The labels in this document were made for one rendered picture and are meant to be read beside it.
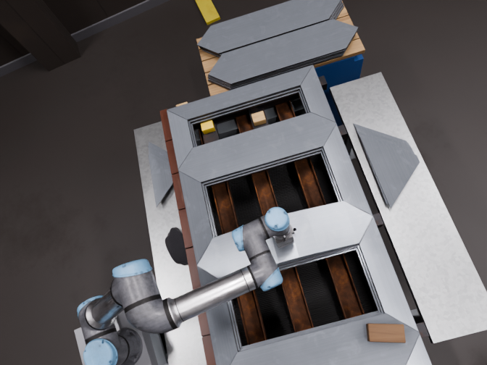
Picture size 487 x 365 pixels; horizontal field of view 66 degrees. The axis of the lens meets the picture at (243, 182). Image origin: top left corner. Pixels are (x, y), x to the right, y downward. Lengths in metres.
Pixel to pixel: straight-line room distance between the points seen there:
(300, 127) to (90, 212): 1.73
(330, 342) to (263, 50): 1.37
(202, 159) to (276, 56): 0.64
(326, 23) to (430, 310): 1.39
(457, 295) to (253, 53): 1.41
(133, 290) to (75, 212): 1.81
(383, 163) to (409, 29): 1.67
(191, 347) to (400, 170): 1.17
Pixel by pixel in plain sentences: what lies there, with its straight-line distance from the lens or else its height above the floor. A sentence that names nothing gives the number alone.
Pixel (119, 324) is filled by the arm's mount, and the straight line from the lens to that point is 1.80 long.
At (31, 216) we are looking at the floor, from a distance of 3.17.
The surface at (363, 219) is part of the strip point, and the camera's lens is 1.58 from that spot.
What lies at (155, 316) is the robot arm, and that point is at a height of 1.26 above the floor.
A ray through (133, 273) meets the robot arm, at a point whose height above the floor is 1.28.
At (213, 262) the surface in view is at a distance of 1.57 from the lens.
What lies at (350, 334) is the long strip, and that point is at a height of 0.86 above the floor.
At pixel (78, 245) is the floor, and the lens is 2.88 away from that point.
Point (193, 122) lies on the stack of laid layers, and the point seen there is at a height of 0.84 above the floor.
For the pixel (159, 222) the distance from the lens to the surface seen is 1.89.
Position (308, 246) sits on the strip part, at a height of 0.92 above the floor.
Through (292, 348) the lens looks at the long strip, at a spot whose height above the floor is 0.86.
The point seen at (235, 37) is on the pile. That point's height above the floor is 0.85.
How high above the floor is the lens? 2.38
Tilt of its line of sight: 67 degrees down
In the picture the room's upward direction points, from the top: 25 degrees counter-clockwise
